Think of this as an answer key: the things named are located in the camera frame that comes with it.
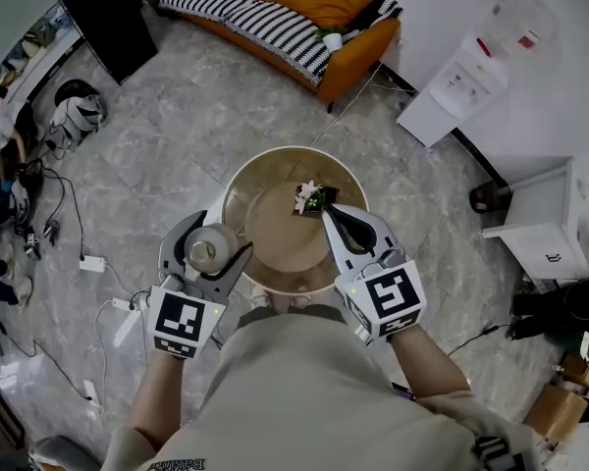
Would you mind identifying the white cabinet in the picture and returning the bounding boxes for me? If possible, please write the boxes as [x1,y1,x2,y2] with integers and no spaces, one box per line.
[480,156,589,283]

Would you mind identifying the black white striped blanket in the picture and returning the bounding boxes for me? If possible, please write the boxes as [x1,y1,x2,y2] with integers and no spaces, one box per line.
[157,0,404,85]

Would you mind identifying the round wooden table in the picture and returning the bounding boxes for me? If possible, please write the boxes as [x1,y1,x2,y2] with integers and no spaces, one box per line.
[220,145,372,296]

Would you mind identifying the brown cardboard box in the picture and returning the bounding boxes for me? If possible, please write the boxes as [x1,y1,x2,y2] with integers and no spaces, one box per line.
[521,382,589,445]

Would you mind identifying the clear water bottle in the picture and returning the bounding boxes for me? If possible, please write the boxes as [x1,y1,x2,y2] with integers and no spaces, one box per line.
[474,0,560,69]

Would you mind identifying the white water dispenser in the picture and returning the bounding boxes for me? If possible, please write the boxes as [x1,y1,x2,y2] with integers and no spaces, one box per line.
[396,33,510,149]

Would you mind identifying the person's left forearm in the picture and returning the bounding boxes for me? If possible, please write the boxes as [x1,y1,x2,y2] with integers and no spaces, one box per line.
[129,347,198,453]

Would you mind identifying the black round container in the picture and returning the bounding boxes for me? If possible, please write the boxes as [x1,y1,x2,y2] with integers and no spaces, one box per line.
[468,181,512,216]

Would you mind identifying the orange sofa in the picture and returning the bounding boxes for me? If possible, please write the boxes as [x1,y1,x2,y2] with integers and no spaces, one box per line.
[151,0,403,106]

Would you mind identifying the white power adapter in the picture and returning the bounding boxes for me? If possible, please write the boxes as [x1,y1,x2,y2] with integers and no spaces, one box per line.
[78,254,109,273]

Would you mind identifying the black power cable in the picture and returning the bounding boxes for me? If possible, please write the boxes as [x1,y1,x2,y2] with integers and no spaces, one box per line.
[27,158,88,260]

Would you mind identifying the person's dark trousers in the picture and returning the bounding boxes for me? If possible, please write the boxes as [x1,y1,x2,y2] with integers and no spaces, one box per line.
[237,303,348,329]

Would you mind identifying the white potted plant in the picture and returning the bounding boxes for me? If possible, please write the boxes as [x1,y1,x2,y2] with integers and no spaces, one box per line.
[313,26,350,52]

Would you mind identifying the person's left shoe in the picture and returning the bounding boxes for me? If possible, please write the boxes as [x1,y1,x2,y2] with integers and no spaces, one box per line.
[249,284,272,309]

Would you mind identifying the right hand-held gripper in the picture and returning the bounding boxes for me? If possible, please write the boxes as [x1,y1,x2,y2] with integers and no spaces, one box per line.
[320,202,428,344]

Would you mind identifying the small black devices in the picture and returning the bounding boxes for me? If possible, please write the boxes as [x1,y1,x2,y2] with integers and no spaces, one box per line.
[23,217,61,260]

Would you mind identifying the orange grey chair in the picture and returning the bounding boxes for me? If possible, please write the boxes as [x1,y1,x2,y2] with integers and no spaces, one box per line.
[27,434,105,471]

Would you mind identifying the white power strip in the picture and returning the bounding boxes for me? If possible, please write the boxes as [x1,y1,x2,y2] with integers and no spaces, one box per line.
[80,379,100,407]
[110,296,144,348]

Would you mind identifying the person's beige shirt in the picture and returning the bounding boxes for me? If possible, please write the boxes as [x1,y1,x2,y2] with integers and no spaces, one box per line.
[99,306,547,471]

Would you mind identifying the long white low shelf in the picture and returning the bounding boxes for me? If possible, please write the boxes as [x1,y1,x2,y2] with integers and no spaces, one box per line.
[0,14,85,113]

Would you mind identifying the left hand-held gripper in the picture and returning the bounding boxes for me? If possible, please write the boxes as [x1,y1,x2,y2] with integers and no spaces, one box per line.
[146,209,255,360]

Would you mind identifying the grey black helmet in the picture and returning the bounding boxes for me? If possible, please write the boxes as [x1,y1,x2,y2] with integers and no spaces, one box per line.
[47,78,108,142]

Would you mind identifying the black cable with plug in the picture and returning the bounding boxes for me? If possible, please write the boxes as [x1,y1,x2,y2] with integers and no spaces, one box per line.
[445,323,503,358]

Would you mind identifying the person's right forearm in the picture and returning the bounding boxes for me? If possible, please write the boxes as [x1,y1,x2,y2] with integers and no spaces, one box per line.
[389,323,473,402]

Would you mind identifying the pink flower decoration dark box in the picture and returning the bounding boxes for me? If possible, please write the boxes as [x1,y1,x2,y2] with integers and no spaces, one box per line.
[293,179,342,221]

